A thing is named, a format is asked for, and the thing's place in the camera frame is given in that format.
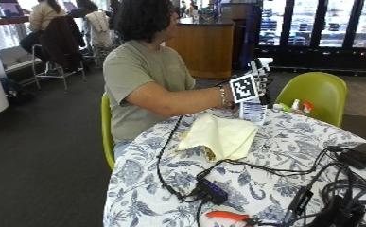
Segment dark jacket on stool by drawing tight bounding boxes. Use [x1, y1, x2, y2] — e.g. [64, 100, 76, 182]
[38, 15, 86, 73]

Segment the person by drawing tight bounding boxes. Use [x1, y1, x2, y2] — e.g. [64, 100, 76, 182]
[102, 0, 238, 160]

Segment black cable bundle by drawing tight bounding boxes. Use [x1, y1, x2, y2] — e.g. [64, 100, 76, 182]
[281, 162, 366, 227]

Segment silver bracelet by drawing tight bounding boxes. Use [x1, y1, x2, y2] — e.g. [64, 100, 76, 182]
[217, 85, 228, 107]

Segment glass door display fridges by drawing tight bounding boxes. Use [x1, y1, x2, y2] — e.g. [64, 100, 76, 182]
[256, 0, 366, 74]

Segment white marker cube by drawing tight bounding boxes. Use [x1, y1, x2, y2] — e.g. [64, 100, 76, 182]
[228, 73, 261, 104]

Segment metal stool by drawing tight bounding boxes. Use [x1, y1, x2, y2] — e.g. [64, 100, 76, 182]
[30, 44, 88, 93]

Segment wooden counter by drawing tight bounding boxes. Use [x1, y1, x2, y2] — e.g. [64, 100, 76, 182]
[164, 18, 237, 79]

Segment long black glove cable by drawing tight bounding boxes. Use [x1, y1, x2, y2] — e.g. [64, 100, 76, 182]
[154, 79, 234, 203]

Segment orange handled pliers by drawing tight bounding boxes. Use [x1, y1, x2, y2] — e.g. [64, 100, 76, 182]
[204, 210, 261, 227]

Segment blue floral tablecloth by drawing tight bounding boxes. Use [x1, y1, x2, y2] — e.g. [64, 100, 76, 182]
[102, 108, 366, 227]

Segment black power adapter box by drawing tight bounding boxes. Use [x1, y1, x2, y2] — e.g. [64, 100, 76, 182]
[337, 142, 366, 170]

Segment white spray bottle blue label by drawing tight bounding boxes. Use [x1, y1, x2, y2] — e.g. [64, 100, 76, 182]
[238, 57, 274, 126]

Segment pale yellow cloth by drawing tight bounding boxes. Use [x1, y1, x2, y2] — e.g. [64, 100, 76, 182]
[174, 113, 260, 163]

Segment thin black hub cable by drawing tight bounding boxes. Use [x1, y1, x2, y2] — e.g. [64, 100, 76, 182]
[198, 145, 343, 182]

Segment black hub with blue ports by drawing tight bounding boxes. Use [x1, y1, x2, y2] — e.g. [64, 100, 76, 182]
[194, 177, 230, 206]

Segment white jacket on chair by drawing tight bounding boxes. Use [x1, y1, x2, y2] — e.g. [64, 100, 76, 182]
[82, 10, 114, 50]

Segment small white spray bottle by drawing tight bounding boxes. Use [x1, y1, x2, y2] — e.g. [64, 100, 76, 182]
[290, 98, 302, 112]

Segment green bottle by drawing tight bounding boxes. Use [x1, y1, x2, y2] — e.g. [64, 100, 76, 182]
[278, 102, 295, 114]

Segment dark bag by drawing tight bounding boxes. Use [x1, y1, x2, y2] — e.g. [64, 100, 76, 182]
[0, 77, 36, 106]

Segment orange capped bottle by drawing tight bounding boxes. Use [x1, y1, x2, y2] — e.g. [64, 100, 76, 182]
[301, 100, 314, 114]

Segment empty green chair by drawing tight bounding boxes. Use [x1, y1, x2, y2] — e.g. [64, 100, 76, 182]
[274, 71, 349, 129]

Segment black plug connector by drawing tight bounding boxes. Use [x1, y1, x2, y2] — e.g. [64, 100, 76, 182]
[287, 186, 314, 218]

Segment green chair under person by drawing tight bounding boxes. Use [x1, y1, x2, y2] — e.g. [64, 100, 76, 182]
[100, 93, 117, 171]

